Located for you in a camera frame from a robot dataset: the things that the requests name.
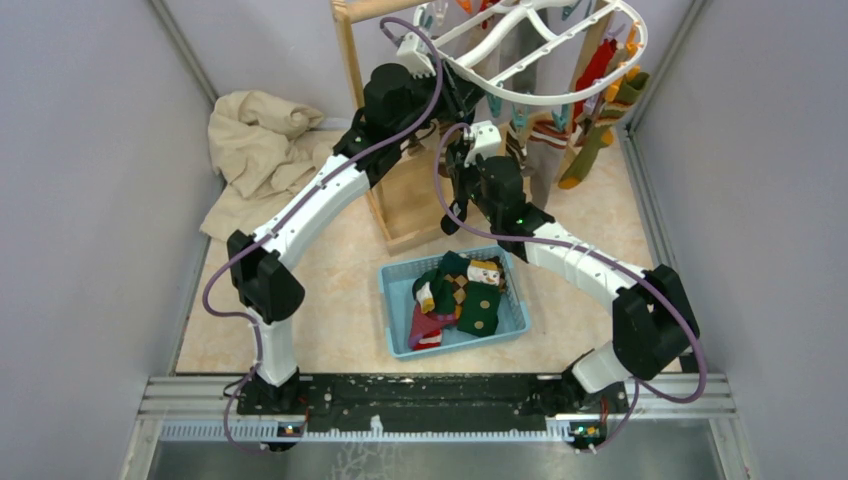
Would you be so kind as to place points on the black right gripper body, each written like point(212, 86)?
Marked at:
point(466, 185)

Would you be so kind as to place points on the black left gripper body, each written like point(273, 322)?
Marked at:
point(452, 103)

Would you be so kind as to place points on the black blue white sock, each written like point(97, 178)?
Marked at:
point(455, 214)

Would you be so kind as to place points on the dark teal sock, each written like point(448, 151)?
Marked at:
point(453, 263)

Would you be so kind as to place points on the white green patch sock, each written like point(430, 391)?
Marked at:
point(434, 293)

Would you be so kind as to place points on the maroon pink sock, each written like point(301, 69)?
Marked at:
point(425, 323)

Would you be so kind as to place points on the red white striped sock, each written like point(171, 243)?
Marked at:
point(429, 341)

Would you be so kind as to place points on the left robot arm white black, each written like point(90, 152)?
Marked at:
point(396, 106)

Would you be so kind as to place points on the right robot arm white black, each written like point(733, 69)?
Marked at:
point(652, 319)

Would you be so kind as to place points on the brown white striped sock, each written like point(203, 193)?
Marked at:
point(546, 150)

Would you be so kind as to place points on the grey ankle sock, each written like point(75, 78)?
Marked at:
point(523, 40)

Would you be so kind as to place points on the red and cream sock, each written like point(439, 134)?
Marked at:
point(597, 64)

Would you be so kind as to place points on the light blue plastic basket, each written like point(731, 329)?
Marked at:
point(395, 283)

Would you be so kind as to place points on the beige crumpled cloth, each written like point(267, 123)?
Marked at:
point(266, 149)

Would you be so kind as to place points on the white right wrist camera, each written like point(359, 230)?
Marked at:
point(484, 140)

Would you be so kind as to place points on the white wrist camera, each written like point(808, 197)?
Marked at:
point(416, 56)
point(484, 140)

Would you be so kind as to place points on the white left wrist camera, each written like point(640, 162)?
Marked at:
point(416, 56)

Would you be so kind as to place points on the wooden hanger stand frame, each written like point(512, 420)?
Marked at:
point(404, 209)

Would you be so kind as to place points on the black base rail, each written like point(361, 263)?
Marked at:
point(376, 408)

